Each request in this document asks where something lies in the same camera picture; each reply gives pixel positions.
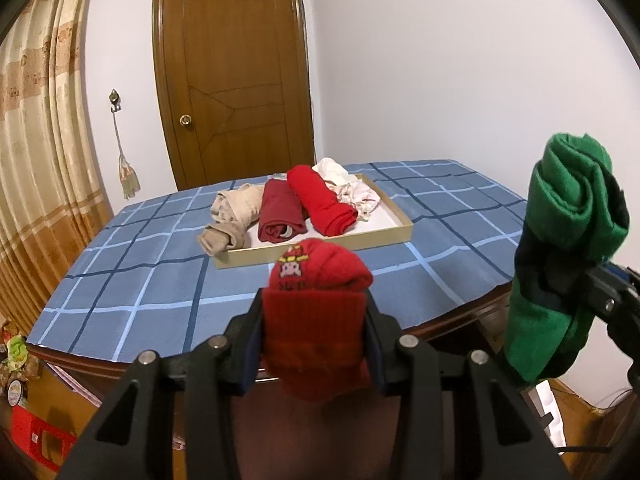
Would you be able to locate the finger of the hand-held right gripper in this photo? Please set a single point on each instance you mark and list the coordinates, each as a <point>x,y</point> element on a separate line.
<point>627,355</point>
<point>612,295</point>

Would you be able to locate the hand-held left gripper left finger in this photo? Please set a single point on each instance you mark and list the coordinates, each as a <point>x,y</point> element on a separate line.
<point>251,355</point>

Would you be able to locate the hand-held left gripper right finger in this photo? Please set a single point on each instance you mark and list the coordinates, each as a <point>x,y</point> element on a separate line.
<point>376,350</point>

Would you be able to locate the red printed sock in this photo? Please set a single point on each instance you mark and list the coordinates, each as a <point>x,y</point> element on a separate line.
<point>315,310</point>

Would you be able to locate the green black-striped sock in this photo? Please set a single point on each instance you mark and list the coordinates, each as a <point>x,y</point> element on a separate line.
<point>565,230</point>

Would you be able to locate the shallow wooden tray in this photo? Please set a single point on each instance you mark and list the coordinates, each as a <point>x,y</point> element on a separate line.
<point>382,217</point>

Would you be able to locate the beige socks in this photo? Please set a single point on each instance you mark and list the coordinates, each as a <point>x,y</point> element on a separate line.
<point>230,215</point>

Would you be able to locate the dark red underwear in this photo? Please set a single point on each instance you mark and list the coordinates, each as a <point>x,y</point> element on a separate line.
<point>280,210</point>

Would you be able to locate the white patterned underwear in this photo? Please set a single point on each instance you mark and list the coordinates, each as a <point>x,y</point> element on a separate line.
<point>362,200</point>

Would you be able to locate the bright red underwear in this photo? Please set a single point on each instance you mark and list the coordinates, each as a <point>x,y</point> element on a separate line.
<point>322,200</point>

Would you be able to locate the dark wooden desk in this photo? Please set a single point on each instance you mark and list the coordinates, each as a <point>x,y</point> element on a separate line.
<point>450,321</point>

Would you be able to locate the white paper sheet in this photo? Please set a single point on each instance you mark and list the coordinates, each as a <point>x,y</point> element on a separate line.
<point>547,400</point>

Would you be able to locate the blue plaid tablecloth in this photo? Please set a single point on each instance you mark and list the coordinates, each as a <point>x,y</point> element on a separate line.
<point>150,285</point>

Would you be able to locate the red box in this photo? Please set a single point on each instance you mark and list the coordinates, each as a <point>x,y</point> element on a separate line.
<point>30,430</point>

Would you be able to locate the green crumpled toy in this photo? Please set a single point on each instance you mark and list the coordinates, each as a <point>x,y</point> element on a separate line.
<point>16,350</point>

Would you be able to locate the round tin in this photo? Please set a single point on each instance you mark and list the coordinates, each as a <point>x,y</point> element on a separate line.
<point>15,394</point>

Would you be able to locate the brass door knob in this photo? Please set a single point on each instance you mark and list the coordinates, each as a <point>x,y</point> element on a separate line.
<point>185,120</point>

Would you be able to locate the beige patterned curtain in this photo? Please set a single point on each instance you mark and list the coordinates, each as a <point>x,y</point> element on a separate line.
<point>45,160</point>

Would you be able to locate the brown wooden door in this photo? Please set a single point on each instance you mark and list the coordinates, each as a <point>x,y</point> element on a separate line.
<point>235,60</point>

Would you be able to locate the metal wall hook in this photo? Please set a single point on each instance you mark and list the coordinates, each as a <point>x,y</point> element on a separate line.
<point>115,100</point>

